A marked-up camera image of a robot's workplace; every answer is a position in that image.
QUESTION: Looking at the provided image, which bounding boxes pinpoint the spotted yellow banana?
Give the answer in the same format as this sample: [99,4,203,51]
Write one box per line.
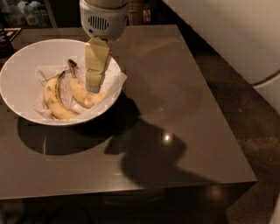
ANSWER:
[67,59,107,109]
[43,72,78,120]

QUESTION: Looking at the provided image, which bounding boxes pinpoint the hanging badge with photo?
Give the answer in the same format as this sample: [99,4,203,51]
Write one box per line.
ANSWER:
[143,10,151,24]

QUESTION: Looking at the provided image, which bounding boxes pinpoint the white ceramic bowl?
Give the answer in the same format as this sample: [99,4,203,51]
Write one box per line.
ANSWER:
[0,38,123,127]

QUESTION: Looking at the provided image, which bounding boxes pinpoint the bottles on background shelf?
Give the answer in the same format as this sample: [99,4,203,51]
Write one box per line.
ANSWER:
[0,0,53,28]

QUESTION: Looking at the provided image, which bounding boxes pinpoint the black framed item at left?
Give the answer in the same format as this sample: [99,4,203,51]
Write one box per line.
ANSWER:
[0,24,21,59]

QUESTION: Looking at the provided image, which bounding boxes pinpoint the white paper bowl liner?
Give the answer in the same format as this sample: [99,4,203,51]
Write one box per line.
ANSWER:
[29,42,126,125]

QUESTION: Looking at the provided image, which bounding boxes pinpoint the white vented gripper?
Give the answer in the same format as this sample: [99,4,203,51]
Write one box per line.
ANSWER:
[80,0,129,94]

